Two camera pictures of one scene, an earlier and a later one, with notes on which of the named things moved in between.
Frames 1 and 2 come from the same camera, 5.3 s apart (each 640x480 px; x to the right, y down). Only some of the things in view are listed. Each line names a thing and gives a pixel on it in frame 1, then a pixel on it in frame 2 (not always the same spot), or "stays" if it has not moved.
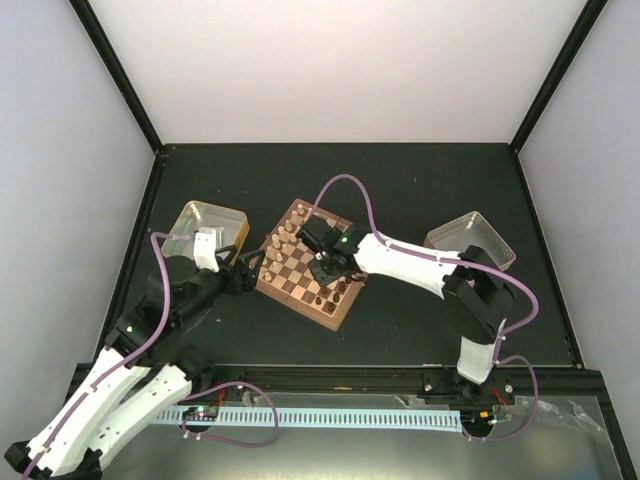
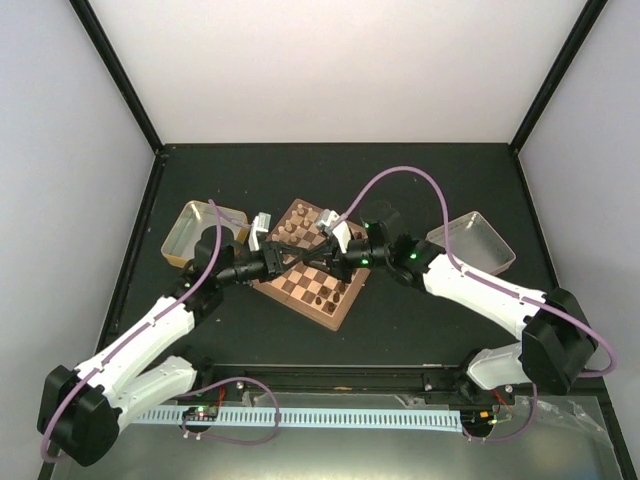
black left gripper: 247,279 -> 273,260
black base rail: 568,381 stays
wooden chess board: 288,275 stays
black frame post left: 91,24 stays
